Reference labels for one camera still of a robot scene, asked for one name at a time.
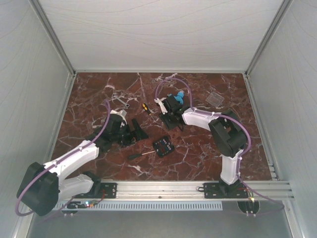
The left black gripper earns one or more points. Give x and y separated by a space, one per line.
140 134

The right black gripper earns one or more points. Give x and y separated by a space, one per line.
170 126

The black fuse box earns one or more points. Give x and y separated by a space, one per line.
163 146

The clear fuse box lid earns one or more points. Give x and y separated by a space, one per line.
214 99

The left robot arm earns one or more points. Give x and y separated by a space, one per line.
44 185

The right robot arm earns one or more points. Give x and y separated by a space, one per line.
228 136

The blue plastic faucet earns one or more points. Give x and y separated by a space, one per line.
179 97

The yellow black screwdriver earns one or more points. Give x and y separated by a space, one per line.
148 111

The silver wrench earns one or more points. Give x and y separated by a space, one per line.
115 96

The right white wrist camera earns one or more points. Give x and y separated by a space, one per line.
161 105

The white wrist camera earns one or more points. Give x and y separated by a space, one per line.
121 113
161 105

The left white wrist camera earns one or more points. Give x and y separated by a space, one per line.
121 113

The aluminium front rail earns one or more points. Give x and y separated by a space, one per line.
170 190

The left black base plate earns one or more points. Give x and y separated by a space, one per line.
107 190

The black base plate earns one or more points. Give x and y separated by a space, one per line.
107 190
221 190

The slotted grey cable duct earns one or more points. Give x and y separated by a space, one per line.
108 205

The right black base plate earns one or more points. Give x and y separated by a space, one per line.
221 190

